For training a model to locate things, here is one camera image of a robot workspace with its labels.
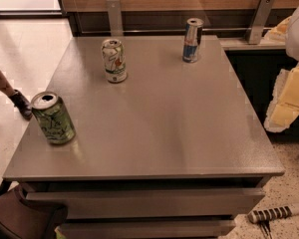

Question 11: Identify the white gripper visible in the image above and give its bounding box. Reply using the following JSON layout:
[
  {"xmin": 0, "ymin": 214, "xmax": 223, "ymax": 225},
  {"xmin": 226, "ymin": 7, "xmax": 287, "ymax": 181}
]
[{"xmin": 264, "ymin": 63, "xmax": 299, "ymax": 132}]

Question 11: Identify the Red Bull can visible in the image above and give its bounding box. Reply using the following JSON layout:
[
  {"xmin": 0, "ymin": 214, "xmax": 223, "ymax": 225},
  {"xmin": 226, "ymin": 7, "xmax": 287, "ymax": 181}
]
[{"xmin": 182, "ymin": 18, "xmax": 203, "ymax": 63}]

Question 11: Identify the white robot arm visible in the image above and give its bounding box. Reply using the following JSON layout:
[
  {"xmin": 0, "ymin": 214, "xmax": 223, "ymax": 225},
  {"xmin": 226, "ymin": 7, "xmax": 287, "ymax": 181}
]
[{"xmin": 264, "ymin": 6, "xmax": 299, "ymax": 132}]

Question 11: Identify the white 7up can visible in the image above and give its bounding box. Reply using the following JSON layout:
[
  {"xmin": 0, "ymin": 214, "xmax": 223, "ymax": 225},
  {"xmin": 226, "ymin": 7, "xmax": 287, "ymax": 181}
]
[{"xmin": 101, "ymin": 38, "xmax": 128, "ymax": 83}]

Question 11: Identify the green soda can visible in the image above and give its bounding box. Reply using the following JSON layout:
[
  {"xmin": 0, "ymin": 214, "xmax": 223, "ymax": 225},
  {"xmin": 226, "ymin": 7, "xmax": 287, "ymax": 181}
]
[{"xmin": 31, "ymin": 91, "xmax": 76, "ymax": 144}]

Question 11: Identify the white power strip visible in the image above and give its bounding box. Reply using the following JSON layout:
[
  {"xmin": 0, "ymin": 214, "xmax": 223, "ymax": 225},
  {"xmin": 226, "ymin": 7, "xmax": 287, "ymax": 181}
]
[{"xmin": 247, "ymin": 203, "xmax": 299, "ymax": 224}]

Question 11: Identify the upper grey drawer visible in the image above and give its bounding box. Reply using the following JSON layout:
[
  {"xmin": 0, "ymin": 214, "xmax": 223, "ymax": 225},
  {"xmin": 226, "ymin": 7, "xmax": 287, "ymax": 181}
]
[{"xmin": 27, "ymin": 188, "xmax": 265, "ymax": 219}]

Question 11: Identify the grey drawer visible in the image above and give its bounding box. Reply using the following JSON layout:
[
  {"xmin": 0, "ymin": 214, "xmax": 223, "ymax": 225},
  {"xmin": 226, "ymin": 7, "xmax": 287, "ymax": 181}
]
[
  {"xmin": 61, "ymin": 220, "xmax": 235, "ymax": 239},
  {"xmin": 27, "ymin": 188, "xmax": 265, "ymax": 219}
]

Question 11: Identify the lower grey drawer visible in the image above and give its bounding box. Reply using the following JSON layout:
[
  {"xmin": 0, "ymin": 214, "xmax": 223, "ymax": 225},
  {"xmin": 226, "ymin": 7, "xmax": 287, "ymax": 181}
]
[{"xmin": 61, "ymin": 220, "xmax": 235, "ymax": 239}]

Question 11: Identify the black shoe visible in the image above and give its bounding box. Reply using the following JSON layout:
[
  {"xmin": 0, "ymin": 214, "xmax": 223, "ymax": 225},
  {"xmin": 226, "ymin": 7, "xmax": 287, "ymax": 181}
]
[{"xmin": 9, "ymin": 91, "xmax": 32, "ymax": 120}]

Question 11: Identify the brown bag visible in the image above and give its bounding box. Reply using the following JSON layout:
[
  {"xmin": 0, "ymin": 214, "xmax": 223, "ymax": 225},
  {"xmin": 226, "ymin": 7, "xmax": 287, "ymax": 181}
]
[{"xmin": 0, "ymin": 185, "xmax": 68, "ymax": 239}]

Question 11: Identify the right metal bracket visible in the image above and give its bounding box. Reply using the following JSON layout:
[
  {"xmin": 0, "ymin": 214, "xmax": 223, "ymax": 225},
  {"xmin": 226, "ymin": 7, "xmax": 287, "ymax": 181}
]
[{"xmin": 246, "ymin": 0, "xmax": 275, "ymax": 45}]

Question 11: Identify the metal bracket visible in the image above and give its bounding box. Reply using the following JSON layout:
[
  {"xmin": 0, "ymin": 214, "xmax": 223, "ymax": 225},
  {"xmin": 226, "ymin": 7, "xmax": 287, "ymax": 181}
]
[
  {"xmin": 107, "ymin": 0, "xmax": 124, "ymax": 36},
  {"xmin": 246, "ymin": 0, "xmax": 275, "ymax": 45}
]

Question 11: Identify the left metal bracket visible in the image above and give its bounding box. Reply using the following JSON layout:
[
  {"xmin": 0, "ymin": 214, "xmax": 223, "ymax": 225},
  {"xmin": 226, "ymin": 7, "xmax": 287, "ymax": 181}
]
[{"xmin": 107, "ymin": 0, "xmax": 124, "ymax": 36}]

